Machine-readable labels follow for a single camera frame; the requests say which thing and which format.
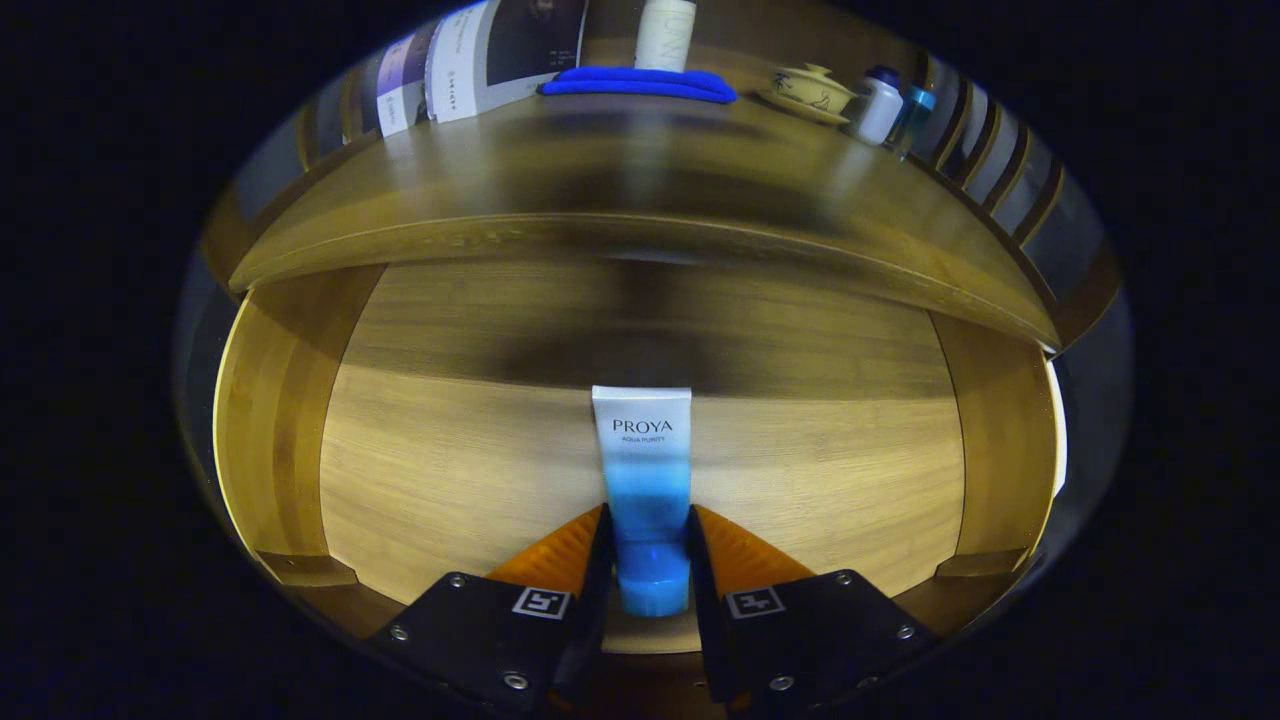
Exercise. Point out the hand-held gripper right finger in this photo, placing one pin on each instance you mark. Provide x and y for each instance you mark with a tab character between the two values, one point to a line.
700	600

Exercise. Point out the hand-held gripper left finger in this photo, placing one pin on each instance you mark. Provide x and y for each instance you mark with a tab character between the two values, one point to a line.
598	600

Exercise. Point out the blue and white tube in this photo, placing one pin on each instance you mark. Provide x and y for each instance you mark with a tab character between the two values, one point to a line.
642	470

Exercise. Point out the wooden drawer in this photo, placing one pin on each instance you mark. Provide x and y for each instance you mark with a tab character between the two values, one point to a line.
450	470

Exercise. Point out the wooden countertop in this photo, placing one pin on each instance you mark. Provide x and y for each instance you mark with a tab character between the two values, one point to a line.
620	180

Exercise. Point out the blue folded cloth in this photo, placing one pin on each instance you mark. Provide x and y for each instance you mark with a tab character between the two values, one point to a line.
640	82

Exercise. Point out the beige lidded teacup with saucer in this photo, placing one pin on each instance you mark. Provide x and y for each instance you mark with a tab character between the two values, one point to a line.
812	92

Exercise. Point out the white bottle with blue cap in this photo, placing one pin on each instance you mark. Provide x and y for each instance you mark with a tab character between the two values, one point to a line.
880	110

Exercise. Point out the teal slim bottle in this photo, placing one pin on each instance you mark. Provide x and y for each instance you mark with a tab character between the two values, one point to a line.
915	115

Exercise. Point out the purple white book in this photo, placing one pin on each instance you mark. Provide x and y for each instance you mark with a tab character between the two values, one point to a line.
400	85

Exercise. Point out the white book with portrait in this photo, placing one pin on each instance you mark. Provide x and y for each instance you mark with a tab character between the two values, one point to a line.
470	60

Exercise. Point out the white pump bottle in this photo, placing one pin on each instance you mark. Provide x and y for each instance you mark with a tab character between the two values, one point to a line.
665	35

